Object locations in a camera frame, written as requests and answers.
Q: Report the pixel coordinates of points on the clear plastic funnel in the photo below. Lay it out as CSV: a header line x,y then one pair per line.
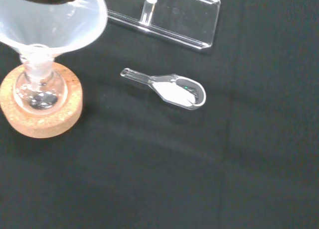
x,y
64,27

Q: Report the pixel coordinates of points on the clear acrylic funnel stand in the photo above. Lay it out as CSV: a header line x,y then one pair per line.
x,y
184,17

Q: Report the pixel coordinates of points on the glass weighing funnel with powder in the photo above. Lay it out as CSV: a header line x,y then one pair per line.
x,y
174,92

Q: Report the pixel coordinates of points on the round-bottom glass flask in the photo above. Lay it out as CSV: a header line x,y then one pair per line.
x,y
41,98

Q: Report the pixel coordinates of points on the black cloth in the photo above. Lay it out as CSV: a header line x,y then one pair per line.
x,y
159,176

